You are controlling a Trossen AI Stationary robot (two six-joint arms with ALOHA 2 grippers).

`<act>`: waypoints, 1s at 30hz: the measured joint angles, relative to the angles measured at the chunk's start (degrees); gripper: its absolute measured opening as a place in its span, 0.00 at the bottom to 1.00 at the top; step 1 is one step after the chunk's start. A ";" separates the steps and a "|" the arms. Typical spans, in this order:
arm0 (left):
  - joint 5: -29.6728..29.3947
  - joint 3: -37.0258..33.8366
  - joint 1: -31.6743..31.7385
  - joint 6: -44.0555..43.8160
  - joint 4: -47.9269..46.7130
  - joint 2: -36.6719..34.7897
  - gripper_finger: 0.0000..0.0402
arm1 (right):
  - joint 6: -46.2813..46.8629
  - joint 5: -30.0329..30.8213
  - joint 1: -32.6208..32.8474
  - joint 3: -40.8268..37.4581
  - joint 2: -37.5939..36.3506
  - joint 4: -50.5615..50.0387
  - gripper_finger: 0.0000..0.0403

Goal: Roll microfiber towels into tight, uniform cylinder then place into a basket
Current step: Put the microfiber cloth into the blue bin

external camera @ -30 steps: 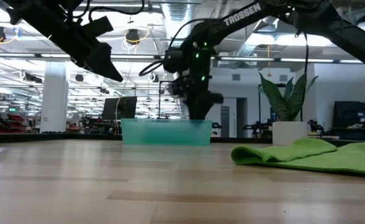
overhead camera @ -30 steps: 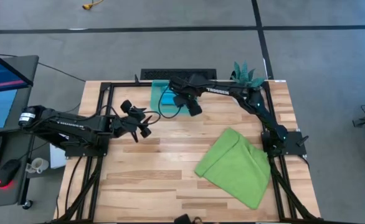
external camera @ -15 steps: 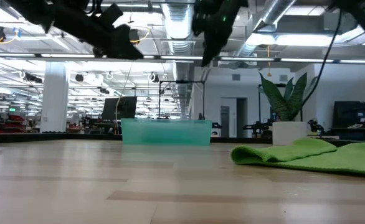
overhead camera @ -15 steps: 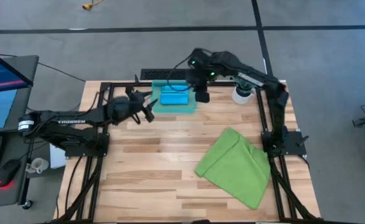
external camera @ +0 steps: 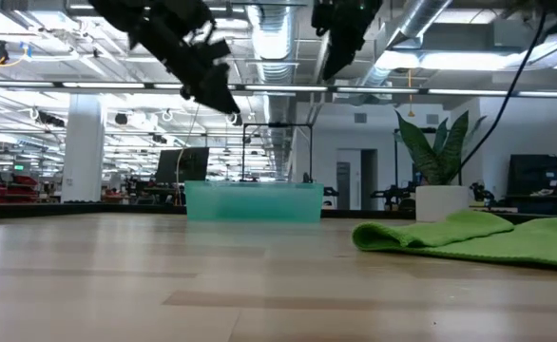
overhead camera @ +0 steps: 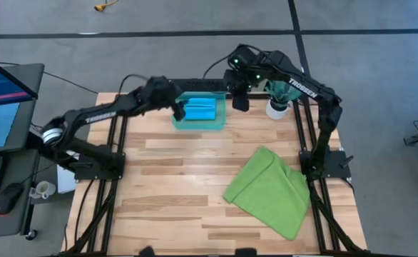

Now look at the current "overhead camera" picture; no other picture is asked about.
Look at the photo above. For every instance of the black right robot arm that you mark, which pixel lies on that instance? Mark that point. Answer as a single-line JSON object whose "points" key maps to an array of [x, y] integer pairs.
{"points": [[309, 89]]}

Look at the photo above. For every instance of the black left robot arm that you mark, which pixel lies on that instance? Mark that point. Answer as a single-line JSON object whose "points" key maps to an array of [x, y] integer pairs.
{"points": [[95, 116]]}

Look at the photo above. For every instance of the black desk caster wheel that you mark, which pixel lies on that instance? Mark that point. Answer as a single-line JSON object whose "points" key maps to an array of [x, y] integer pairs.
{"points": [[31, 234]]}

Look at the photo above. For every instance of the computer monitor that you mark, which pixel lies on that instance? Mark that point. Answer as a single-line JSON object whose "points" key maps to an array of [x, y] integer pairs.
{"points": [[2, 89]]}

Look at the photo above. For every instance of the green microfiber towel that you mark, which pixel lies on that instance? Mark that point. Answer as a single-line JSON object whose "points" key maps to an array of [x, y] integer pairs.
{"points": [[269, 200]]}

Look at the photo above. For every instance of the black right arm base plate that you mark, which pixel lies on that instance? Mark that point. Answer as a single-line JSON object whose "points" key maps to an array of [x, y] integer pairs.
{"points": [[339, 172]]}

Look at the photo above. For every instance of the white mug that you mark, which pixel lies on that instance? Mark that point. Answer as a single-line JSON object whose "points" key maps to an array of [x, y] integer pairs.
{"points": [[44, 189]]}

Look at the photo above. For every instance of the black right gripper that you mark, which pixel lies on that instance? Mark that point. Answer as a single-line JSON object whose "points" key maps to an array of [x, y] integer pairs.
{"points": [[244, 71]]}

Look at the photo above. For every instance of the grey computer desk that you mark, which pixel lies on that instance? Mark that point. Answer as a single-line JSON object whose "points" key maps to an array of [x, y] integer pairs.
{"points": [[2, 226]]}

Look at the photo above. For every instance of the artificial plant in white pot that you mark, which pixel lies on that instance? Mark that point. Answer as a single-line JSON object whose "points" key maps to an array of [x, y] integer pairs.
{"points": [[276, 109]]}

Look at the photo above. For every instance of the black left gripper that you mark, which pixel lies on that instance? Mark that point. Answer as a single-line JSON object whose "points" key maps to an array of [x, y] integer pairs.
{"points": [[162, 93]]}

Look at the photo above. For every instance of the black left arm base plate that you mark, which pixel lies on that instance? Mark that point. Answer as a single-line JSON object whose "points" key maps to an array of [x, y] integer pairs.
{"points": [[98, 174]]}

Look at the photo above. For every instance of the black computer mouse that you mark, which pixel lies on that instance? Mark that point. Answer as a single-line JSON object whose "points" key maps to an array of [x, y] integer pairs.
{"points": [[8, 198]]}

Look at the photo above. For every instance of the blue microfiber towel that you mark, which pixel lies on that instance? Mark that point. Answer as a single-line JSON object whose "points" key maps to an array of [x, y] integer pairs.
{"points": [[201, 109]]}

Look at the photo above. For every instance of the teal translucent plastic basket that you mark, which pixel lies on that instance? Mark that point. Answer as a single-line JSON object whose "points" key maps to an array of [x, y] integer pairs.
{"points": [[198, 125]]}

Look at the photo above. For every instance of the black aluminium table frame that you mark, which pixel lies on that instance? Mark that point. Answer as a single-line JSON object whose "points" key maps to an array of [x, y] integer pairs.
{"points": [[106, 228]]}

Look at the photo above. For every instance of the white box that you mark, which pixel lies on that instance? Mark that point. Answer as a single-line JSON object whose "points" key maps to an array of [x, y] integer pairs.
{"points": [[65, 183]]}

